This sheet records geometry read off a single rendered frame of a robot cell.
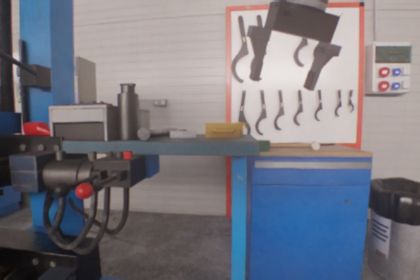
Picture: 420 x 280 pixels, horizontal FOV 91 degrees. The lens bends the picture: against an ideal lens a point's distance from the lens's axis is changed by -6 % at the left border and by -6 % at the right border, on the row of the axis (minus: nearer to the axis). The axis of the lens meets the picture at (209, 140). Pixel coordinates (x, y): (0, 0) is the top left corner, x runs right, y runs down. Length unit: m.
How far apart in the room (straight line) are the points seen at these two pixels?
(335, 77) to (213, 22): 1.47
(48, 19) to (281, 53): 2.10
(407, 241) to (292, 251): 0.78
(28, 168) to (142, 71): 2.13
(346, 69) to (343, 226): 1.75
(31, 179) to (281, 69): 2.35
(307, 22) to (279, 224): 1.24
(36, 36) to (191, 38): 1.74
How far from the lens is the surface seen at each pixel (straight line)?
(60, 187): 0.59
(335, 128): 2.73
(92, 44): 3.22
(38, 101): 1.33
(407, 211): 1.88
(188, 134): 0.87
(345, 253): 1.73
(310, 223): 1.56
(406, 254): 2.03
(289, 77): 2.61
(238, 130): 0.89
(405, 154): 3.19
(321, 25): 0.51
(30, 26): 1.43
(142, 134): 0.79
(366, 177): 1.59
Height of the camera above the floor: 1.13
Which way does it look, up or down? 5 degrees down
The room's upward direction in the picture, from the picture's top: straight up
